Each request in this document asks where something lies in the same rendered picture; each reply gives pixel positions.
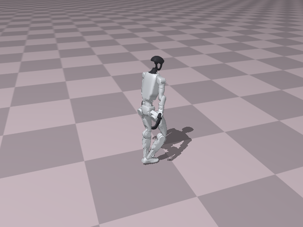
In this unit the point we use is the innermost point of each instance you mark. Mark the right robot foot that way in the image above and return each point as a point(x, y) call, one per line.
point(152, 160)

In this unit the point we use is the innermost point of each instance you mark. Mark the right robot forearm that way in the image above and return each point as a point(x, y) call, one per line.
point(161, 106)

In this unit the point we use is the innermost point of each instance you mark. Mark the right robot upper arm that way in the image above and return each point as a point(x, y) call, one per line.
point(161, 86)

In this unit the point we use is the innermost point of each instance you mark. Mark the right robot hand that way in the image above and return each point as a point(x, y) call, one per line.
point(157, 122)

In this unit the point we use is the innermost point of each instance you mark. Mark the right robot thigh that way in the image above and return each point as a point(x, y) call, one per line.
point(162, 126)

